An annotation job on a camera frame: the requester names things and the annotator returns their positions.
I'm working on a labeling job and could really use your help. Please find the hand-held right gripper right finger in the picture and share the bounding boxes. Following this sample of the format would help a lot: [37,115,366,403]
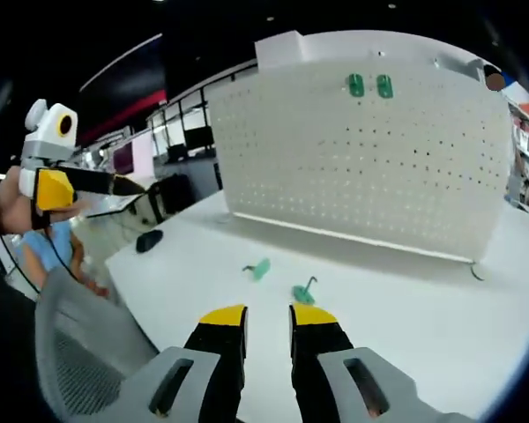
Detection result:
[287,302,480,423]

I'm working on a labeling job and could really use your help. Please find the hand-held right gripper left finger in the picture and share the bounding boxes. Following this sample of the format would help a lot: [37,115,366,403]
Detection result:
[114,303,250,423]

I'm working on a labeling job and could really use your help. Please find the green hook assembly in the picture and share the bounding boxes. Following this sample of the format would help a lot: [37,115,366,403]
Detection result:
[291,275,319,306]
[241,257,272,282]
[346,72,366,97]
[376,73,394,99]

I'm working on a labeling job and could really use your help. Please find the white pegboard mounting plate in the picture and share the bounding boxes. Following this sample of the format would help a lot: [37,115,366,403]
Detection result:
[207,59,512,283]

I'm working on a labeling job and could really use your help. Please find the person's left hand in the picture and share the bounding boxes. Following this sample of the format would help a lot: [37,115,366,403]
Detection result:
[0,166,43,235]

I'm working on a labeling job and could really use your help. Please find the black office chair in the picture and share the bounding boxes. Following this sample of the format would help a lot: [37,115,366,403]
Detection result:
[147,174,193,226]

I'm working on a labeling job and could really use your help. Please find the black oval desk grommet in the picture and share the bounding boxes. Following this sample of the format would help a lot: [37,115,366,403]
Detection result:
[135,228,164,253]

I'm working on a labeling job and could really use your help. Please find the computer monitor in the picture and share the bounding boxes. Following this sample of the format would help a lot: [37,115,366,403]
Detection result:
[183,125,213,153]

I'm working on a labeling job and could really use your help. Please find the grey mesh office chair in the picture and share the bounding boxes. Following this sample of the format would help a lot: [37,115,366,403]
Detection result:
[34,267,160,423]

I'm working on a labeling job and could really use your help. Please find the black cable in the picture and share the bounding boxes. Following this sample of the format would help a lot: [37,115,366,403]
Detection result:
[0,219,83,296]

